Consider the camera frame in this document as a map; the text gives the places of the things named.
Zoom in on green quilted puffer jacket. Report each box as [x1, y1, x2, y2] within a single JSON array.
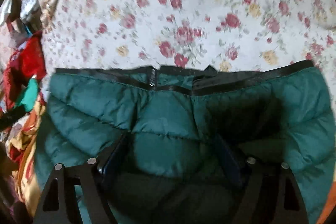
[[35, 60, 335, 223]]

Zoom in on orange red patterned blanket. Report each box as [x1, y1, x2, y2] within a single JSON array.
[[1, 94, 46, 223]]

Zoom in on bright green garment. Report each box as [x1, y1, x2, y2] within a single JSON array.
[[15, 77, 39, 113]]

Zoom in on floral white bed quilt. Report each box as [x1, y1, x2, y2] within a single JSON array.
[[42, 0, 335, 94]]

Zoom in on red garment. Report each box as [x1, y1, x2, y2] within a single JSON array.
[[3, 31, 47, 110]]

